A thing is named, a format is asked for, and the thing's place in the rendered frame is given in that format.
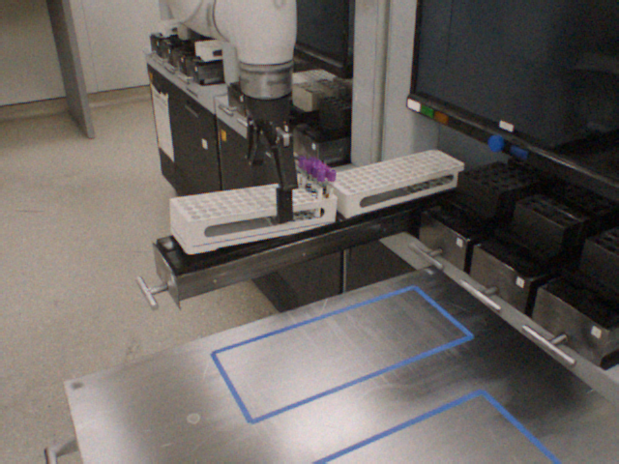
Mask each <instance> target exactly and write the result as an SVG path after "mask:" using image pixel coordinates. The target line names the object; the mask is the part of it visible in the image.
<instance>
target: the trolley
mask: <svg viewBox="0 0 619 464"><path fill-rule="evenodd" d="M63 389H64V392H65V396H66V400H67V404H68V408H69V412H70V417H71V421H72V425H73V429H74V437H73V438H71V439H69V440H66V441H64V442H61V443H59V444H56V445H53V446H51V447H48V448H46V449H44V459H45V464H58V462H57V457H60V456H63V455H66V454H69V453H72V452H75V451H78V453H79V457H80V461H81V464H619V409H617V408H616V407H615V406H614V405H613V404H612V403H610V402H609V401H608V400H606V399H605V398H604V397H603V396H601V395H600V394H599V393H597V392H596V391H595V390H593V389H592V388H591V387H590V386H588V385H587V384H586V383H584V382H583V381H582V380H581V379H579V378H578V377H577V376H576V375H574V374H573V373H572V372H571V371H570V370H569V369H568V368H566V367H565V366H564V365H562V364H561V363H560V362H558V361H557V360H555V359H554V358H553V357H552V356H551V355H549V354H548V353H547V352H546V351H544V350H543V349H542V348H540V347H539V346H538V345H537V344H535V343H534V342H533V341H532V340H530V339H529V338H528V337H526V336H525V335H524V334H523V333H521V332H520V331H519V330H517V329H516V328H515V327H513V326H512V325H511V324H510V323H508V322H507V321H506V320H504V319H503V318H502V317H501V316H499V315H498V314H497V313H496V312H494V311H493V310H492V309H490V308H489V307H488V306H487V305H485V304H484V303H483V302H482V301H481V300H480V299H478V298H476V297H475V296H473V295H472V294H471V293H469V292H468V291H467V290H466V289H464V288H463V287H462V286H460V285H459V284H458V283H457V282H455V281H454V280H453V279H452V278H450V277H449V276H448V275H446V274H445V273H444V272H442V271H441V270H440V269H439V268H437V267H436V266H435V265H431V266H428V267H425V268H422V269H420V270H417V271H413V272H410V273H408V274H405V275H400V276H396V277H393V278H390V279H387V280H384V281H381V282H377V283H374V284H372V285H369V286H366V287H362V288H359V289H356V290H353V291H350V292H348V293H341V294H338V295H335V296H333V297H330V298H326V299H323V300H320V301H317V302H314V303H311V304H305V305H302V306H299V307H296V308H293V309H289V310H287V311H285V312H282V313H279V314H276V315H272V316H269V317H266V318H263V319H260V320H256V321H253V322H250V323H247V324H245V325H242V326H238V327H235V328H232V329H229V330H226V331H223V332H220V333H215V334H212V335H209V336H206V337H202V338H199V339H197V340H194V341H191V342H188V343H184V344H181V345H178V346H175V347H172V348H169V349H165V350H162V351H160V352H157V353H154V354H151V355H148V356H145V357H142V358H139V359H136V360H132V361H129V362H124V363H121V364H118V365H114V366H112V367H109V368H106V369H103V370H100V371H96V372H93V373H90V374H87V375H84V376H81V377H77V378H74V379H72V380H69V381H66V382H64V383H63Z"/></svg>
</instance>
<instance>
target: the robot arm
mask: <svg viewBox="0 0 619 464"><path fill-rule="evenodd" d="M163 1H164V2H165V3H167V4H168V5H169V6H170V8H171V10H172V14H173V16H174V18H175V19H176V20H178V21H180V22H182V23H184V24H185V25H187V26H189V27H190V28H191V29H192V30H194V31H195V32H197V33H199V34H201V35H204V36H207V37H212V38H214V39H216V40H220V41H223V42H228V43H231V45H232V46H233V47H234V48H236V49H237V53H238V59H239V62H238V66H239V73H240V88H241V90H240V91H241V92H242V93H243V94H245V98H246V112H247V116H246V117H247V137H246V151H245V159H246V160H249V161H250V162H249V164H250V166H251V187H252V188H253V187H260V186H267V165H266V164H265V163H267V162H266V160H265V155H266V152H267V153H268V154H270V155H271V159H272V162H273V165H274V168H275V172H276V176H277V180H278V184H279V187H278V188H276V195H277V216H278V224H284V223H288V222H290V221H293V205H292V190H293V189H297V188H298V187H299V186H298V179H297V173H296V166H295V160H294V155H293V148H292V133H291V132H288V133H286V132H285V131H284V127H283V122H282V120H283V119H284V118H285V117H286V116H287V115H288V113H289V93H290V92H291V91H292V89H293V75H292V66H293V61H292V52H293V47H294V44H295V41H296V3H295V0H163ZM275 146H278V147H277V148H272V147H275Z"/></svg>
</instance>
